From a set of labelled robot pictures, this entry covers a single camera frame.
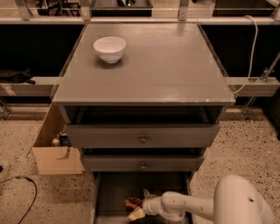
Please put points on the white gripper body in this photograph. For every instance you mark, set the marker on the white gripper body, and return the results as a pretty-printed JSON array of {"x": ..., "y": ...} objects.
[{"x": 149, "y": 205}]

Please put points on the round middle drawer knob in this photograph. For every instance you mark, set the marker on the round middle drawer knob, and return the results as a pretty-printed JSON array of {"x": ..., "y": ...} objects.
[{"x": 143, "y": 166}]

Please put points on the round drawer knob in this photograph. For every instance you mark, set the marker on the round drawer knob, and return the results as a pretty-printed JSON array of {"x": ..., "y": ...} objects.
[
  {"x": 143, "y": 166},
  {"x": 143, "y": 139}
]

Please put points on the grey bottom drawer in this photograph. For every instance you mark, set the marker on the grey bottom drawer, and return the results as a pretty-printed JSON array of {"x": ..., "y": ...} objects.
[{"x": 113, "y": 188}]

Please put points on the grey drawer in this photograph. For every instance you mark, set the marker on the grey drawer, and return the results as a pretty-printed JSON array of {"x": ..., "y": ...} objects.
[
  {"x": 128, "y": 136},
  {"x": 113, "y": 188},
  {"x": 132, "y": 163}
]

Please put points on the round top drawer knob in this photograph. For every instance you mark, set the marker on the round top drawer knob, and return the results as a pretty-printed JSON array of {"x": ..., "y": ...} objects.
[{"x": 143, "y": 139}]

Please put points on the grey middle drawer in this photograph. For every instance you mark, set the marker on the grey middle drawer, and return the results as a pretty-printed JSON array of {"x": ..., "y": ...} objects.
[{"x": 132, "y": 163}]

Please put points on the grey drawer cabinet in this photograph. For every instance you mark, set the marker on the grey drawer cabinet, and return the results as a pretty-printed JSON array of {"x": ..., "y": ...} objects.
[{"x": 142, "y": 103}]

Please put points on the grey top drawer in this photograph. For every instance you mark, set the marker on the grey top drawer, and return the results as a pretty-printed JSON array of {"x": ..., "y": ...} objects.
[{"x": 128, "y": 136}]

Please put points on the wooden side box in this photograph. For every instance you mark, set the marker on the wooden side box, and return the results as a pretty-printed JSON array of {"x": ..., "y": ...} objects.
[{"x": 51, "y": 157}]

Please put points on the white ceramic bowl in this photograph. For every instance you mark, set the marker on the white ceramic bowl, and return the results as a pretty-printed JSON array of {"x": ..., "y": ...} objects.
[{"x": 110, "y": 49}]

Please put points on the dark tray in background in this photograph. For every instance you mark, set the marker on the dark tray in background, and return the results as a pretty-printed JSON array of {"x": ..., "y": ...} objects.
[{"x": 121, "y": 8}]

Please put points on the black object on rail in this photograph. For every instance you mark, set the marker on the black object on rail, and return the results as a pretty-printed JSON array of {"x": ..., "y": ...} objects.
[{"x": 16, "y": 76}]

